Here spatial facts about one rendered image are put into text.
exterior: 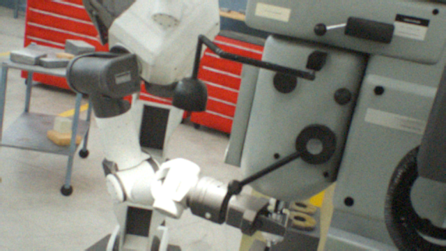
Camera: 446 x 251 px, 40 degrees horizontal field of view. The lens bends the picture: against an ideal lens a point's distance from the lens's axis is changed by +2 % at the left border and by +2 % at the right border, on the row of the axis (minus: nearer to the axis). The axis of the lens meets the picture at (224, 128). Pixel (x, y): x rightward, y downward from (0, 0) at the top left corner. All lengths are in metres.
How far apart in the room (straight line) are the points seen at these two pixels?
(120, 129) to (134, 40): 0.22
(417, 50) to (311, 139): 0.23
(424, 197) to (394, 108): 0.16
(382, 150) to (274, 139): 0.19
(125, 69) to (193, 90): 0.31
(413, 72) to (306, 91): 0.18
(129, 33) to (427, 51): 0.74
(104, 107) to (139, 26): 0.22
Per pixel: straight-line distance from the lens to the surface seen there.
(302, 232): 1.64
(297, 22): 1.06
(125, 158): 1.53
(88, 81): 1.49
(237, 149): 1.22
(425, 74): 1.07
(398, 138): 1.07
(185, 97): 1.20
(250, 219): 1.23
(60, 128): 4.34
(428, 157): 0.82
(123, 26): 1.51
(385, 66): 1.06
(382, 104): 1.06
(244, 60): 1.03
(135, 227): 2.11
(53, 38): 6.66
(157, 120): 1.92
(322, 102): 1.09
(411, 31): 1.05
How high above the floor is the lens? 1.74
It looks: 16 degrees down
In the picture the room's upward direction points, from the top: 11 degrees clockwise
